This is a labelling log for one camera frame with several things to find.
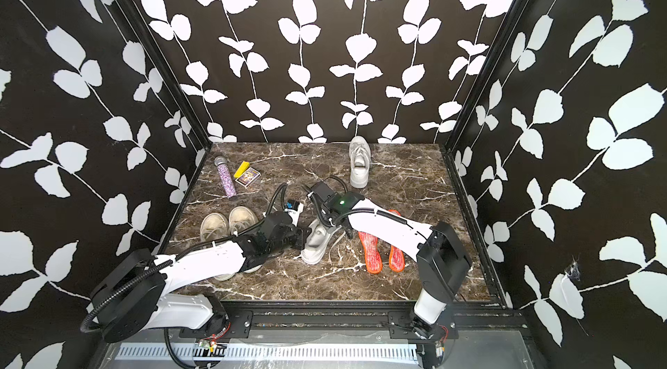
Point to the purple glitter tube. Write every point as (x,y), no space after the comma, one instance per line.
(221,164)

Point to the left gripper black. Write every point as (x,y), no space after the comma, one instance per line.
(301,236)

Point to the white sneaker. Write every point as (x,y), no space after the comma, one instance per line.
(360,162)
(317,242)

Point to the small purple card box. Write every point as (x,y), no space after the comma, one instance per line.
(248,177)

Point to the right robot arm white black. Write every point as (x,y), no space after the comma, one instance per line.
(442,261)

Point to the white slotted cable duct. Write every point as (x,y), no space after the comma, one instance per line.
(386,353)

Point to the yellow wedge block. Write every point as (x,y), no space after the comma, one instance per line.
(241,169)

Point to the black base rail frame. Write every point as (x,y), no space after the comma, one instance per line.
(323,319)

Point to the red orange insole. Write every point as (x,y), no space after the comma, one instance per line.
(373,260)

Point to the beige sneaker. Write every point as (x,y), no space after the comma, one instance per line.
(240,219)
(216,226)

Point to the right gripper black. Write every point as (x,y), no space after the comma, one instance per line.
(324,218)

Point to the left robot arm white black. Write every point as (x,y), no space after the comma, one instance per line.
(142,293)

